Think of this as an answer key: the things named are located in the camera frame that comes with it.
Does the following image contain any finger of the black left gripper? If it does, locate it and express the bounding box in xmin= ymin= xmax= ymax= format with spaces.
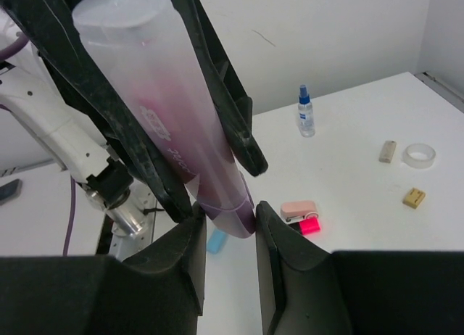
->
xmin=1 ymin=0 xmax=192 ymax=223
xmin=171 ymin=0 xmax=268 ymax=176

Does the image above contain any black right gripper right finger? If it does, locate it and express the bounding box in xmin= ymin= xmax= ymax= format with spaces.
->
xmin=256 ymin=201 xmax=463 ymax=334

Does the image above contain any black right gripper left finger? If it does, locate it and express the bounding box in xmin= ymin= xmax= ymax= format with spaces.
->
xmin=1 ymin=205 xmax=206 ymax=334

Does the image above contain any purple translucent highlighter pen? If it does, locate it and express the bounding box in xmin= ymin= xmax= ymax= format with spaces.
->
xmin=72 ymin=0 xmax=255 ymax=239

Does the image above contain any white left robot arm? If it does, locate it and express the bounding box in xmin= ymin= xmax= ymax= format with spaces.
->
xmin=1 ymin=0 xmax=268 ymax=239

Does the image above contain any pink black highlighter pen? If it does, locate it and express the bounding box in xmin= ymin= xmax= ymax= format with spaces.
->
xmin=297 ymin=218 xmax=320 ymax=236

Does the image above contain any blue cap spray bottle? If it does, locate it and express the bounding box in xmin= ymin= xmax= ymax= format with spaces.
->
xmin=298 ymin=85 xmax=315 ymax=137

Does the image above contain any light blue highlighter pen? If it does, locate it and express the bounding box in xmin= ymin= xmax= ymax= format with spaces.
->
xmin=207 ymin=229 xmax=228 ymax=255

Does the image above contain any pink mini stapler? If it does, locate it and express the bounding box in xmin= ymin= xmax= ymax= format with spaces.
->
xmin=281 ymin=200 xmax=319 ymax=223

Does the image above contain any tan small eraser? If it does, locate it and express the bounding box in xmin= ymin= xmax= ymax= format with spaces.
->
xmin=402 ymin=188 xmax=426 ymax=209

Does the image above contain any beige rectangular eraser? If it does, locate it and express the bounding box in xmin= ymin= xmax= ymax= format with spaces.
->
xmin=378 ymin=141 xmax=397 ymax=164

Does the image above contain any clear tape roll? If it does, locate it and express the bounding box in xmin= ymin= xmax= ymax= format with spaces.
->
xmin=402 ymin=143 xmax=436 ymax=170

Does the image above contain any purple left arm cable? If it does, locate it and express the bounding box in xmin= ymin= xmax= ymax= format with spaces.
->
xmin=0 ymin=33 xmax=79 ymax=257

